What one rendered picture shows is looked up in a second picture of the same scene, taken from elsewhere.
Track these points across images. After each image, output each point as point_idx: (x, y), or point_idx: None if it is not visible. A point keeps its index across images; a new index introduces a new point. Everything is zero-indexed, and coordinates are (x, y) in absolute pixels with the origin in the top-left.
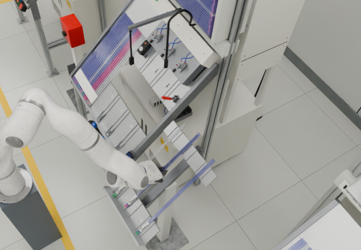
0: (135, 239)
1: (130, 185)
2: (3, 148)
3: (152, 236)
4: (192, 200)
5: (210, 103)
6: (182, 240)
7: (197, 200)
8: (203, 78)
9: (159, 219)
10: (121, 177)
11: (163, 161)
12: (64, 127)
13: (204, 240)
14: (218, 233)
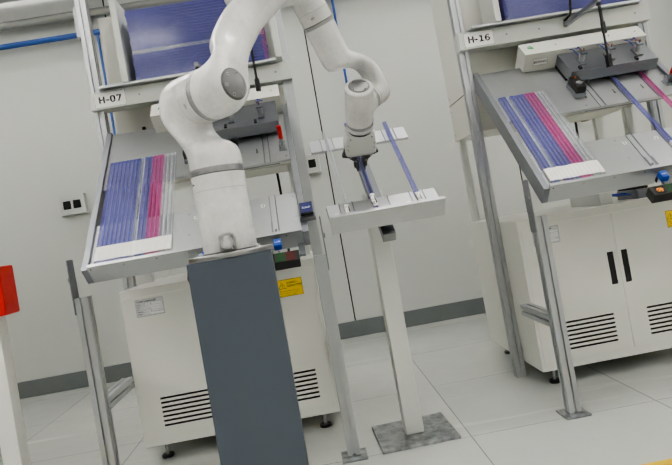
0: (433, 198)
1: (379, 86)
2: (249, 44)
3: (437, 196)
4: (372, 412)
5: (300, 176)
6: (434, 416)
7: (376, 408)
8: (287, 116)
9: (395, 337)
10: (372, 61)
11: (300, 344)
12: None
13: (446, 404)
14: (442, 396)
